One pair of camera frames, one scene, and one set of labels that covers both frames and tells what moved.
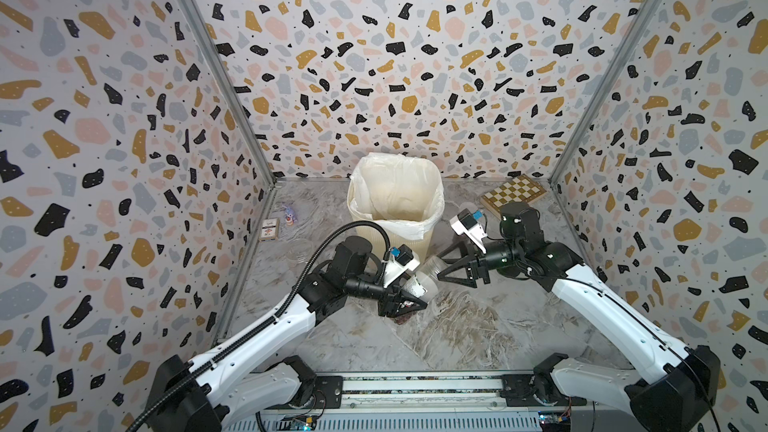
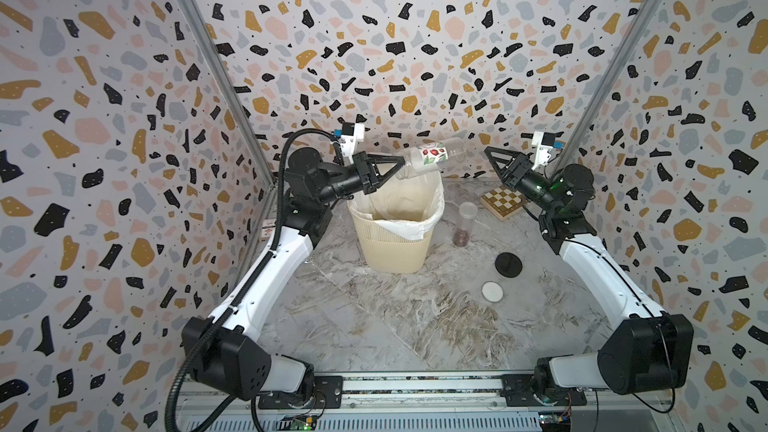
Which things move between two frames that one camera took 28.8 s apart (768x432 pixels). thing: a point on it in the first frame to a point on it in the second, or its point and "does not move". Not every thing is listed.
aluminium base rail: (460, 401) does not move
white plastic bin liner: (403, 192) does not move
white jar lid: (434, 265) to (492, 291)
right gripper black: (477, 268) to (514, 177)
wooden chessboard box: (520, 189) does not move
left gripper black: (390, 303) to (365, 165)
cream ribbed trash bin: (397, 236) does not move
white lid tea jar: (422, 284) to (426, 158)
